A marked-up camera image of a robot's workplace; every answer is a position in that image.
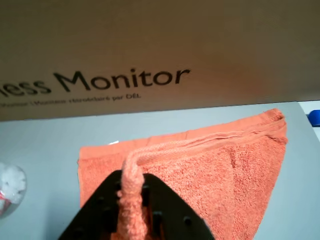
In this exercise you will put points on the grey table mat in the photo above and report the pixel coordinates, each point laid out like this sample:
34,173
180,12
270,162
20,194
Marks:
45,140

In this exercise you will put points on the clear plastic jar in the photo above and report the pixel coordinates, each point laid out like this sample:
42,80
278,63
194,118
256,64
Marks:
13,182

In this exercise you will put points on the orange terry towel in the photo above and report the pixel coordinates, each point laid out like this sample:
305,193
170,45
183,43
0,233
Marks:
212,180

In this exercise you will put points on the small blue object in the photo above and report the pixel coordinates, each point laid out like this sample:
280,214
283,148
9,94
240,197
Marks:
315,117

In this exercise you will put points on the red white paper packet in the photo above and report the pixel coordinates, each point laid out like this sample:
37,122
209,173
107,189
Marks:
3,200

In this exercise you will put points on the cardboard monitor box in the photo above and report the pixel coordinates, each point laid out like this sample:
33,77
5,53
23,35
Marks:
160,37

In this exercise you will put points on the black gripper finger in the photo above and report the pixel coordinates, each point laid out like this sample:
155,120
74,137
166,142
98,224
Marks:
170,212
97,212

